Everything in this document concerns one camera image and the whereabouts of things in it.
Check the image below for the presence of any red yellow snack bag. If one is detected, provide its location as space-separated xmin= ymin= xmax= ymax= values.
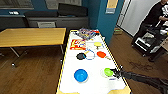
xmin=69 ymin=38 xmax=87 ymax=51

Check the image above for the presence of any red bowl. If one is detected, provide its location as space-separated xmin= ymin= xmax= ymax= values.
xmin=91 ymin=29 xmax=101 ymax=35

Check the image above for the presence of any yellow paddle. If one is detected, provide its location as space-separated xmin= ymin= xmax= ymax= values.
xmin=93 ymin=41 xmax=104 ymax=51

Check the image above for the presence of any green bowl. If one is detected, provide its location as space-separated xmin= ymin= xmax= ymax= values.
xmin=103 ymin=67 xmax=115 ymax=78

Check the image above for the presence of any blue bowl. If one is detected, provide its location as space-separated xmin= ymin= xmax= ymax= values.
xmin=73 ymin=68 xmax=90 ymax=84

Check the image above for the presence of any dark sofa bench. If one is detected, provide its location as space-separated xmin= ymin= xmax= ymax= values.
xmin=0 ymin=3 xmax=91 ymax=32

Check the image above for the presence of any white rectangular label plate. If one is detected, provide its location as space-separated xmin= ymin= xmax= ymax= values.
xmin=37 ymin=21 xmax=56 ymax=29

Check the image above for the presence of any interior glass window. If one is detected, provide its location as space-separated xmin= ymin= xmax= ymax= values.
xmin=0 ymin=0 xmax=35 ymax=10
xmin=44 ymin=0 xmax=83 ymax=10

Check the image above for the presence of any yellow air hockey table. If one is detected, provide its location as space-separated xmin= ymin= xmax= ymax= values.
xmin=55 ymin=29 xmax=132 ymax=94

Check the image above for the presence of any black sofa cushion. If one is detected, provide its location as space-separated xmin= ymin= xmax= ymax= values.
xmin=57 ymin=3 xmax=90 ymax=18

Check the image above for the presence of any yellow wall poster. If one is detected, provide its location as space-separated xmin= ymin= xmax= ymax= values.
xmin=105 ymin=0 xmax=119 ymax=15

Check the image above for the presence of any black wheeled cart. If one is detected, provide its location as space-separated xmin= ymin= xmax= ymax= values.
xmin=131 ymin=23 xmax=168 ymax=63

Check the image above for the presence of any yellow wooden table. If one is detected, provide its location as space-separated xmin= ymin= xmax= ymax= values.
xmin=0 ymin=27 xmax=67 ymax=68

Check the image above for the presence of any brown cardboard floor box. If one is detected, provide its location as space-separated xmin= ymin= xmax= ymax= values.
xmin=112 ymin=28 xmax=123 ymax=36

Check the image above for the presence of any white wall outlet strip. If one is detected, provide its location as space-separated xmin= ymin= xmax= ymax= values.
xmin=8 ymin=11 xmax=20 ymax=16

